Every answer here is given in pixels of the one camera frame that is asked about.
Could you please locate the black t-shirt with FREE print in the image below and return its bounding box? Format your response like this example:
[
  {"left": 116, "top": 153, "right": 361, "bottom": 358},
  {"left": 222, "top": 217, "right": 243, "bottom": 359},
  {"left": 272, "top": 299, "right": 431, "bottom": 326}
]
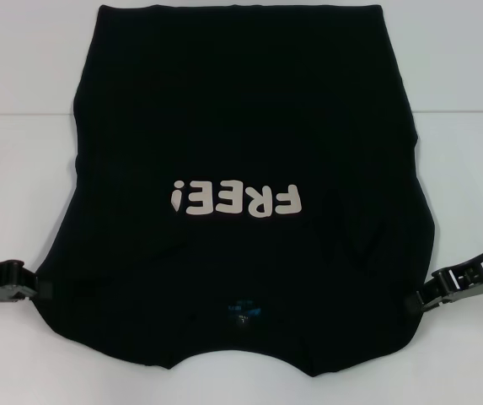
[{"left": 34, "top": 3, "right": 438, "bottom": 372}]

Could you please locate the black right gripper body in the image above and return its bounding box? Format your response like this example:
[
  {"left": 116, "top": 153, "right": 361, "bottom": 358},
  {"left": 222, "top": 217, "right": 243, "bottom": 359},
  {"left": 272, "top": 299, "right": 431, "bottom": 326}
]
[{"left": 419, "top": 252, "right": 483, "bottom": 313}]

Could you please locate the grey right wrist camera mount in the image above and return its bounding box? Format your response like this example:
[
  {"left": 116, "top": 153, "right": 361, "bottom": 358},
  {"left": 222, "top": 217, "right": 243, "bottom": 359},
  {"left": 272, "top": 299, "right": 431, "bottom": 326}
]
[{"left": 441, "top": 280, "right": 483, "bottom": 305}]

